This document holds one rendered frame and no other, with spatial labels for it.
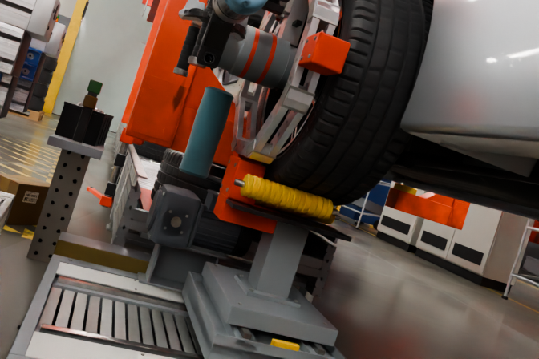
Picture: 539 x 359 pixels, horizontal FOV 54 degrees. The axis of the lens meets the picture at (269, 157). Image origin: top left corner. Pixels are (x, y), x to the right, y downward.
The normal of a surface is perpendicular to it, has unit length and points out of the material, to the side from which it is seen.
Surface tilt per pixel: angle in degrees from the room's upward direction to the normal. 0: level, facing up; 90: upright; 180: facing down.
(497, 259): 90
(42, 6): 90
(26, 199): 90
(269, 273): 90
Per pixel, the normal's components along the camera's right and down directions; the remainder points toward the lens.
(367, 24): 0.36, -0.22
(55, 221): 0.28, 0.08
